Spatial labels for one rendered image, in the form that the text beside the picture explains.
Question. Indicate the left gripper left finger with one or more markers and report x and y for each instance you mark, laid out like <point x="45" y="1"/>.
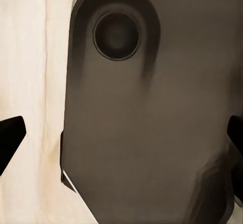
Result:
<point x="12" y="132"/>

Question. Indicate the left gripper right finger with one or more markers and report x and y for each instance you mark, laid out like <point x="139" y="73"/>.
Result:
<point x="235" y="132"/>

